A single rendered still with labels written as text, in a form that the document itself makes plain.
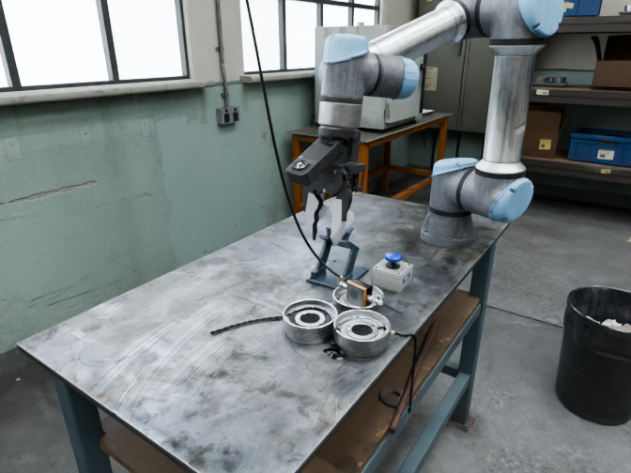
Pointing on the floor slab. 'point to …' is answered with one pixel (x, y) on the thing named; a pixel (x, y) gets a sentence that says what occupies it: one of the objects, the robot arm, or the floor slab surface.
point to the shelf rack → (575, 94)
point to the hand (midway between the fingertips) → (322, 236)
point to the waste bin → (596, 356)
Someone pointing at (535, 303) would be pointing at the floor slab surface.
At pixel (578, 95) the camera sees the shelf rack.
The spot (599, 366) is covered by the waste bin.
